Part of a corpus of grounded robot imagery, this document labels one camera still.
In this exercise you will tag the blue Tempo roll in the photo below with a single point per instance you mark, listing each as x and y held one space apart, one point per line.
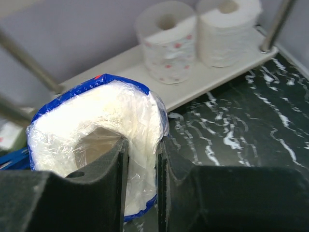
110 102

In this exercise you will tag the white two-tier shelf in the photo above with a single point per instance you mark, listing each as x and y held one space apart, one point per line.
129 64

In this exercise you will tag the white green small box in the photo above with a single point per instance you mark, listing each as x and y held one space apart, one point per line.
12 136

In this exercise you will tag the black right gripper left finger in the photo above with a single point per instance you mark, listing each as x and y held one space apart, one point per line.
91 199

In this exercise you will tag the white patterned paper roll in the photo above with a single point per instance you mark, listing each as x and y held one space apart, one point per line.
167 33

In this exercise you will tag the plain white paper roll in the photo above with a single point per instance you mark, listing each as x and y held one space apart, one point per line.
224 27

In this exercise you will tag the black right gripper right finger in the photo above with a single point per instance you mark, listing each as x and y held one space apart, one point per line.
199 198

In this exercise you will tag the blue stapler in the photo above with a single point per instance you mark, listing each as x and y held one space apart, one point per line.
15 160

